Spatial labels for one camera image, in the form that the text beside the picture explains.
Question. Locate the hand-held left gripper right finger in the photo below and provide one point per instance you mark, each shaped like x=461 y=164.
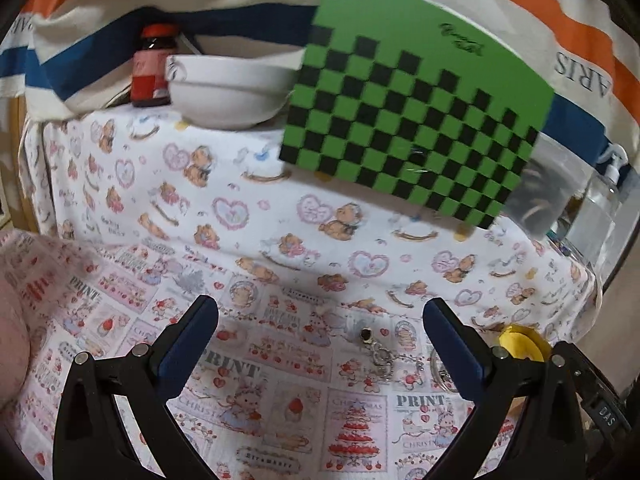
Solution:
x=457 y=355

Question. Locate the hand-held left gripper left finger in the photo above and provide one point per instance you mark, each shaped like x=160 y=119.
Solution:
x=186 y=352

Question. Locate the strawberry print cloth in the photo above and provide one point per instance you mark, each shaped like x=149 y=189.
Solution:
x=280 y=390

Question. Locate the bear print cloth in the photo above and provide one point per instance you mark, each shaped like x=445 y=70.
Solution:
x=200 y=200

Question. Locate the pink cushion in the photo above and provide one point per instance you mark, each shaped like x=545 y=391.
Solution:
x=11 y=345

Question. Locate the clear plastic container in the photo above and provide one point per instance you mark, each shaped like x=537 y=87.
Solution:
x=545 y=185

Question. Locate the clear spray bottle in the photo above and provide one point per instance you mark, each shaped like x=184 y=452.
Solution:
x=597 y=210

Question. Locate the green black checkered board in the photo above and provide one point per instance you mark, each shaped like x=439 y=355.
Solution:
x=415 y=95

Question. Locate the red-capped brown bottle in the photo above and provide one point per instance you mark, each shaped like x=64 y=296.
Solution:
x=149 y=75

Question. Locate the metal spoon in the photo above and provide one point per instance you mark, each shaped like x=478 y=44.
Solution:
x=189 y=43

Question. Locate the striped orange blue cloth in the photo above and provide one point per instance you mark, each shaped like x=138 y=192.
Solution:
x=100 y=20

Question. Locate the wooden frame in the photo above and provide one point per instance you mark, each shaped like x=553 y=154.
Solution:
x=10 y=170

